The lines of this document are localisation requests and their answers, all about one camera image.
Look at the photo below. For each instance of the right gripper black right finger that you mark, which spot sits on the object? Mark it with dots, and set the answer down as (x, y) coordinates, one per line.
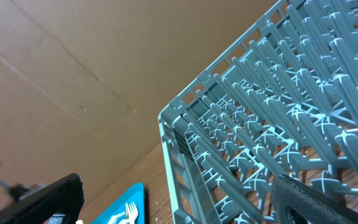
(296, 203)

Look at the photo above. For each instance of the teal serving tray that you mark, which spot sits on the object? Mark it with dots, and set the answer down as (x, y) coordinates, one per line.
(135, 194)

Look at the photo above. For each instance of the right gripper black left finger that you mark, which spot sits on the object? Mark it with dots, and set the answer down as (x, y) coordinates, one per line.
(60, 202)

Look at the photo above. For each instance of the grey dishwasher rack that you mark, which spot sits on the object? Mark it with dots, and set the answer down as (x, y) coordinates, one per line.
(282, 99)

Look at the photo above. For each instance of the white plastic fork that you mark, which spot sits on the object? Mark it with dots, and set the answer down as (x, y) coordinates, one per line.
(132, 212)

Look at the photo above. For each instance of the wooden chopstick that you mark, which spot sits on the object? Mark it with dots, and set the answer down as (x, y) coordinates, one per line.
(127, 210)

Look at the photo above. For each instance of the white napkin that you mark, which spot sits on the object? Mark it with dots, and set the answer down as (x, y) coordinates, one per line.
(114, 219)

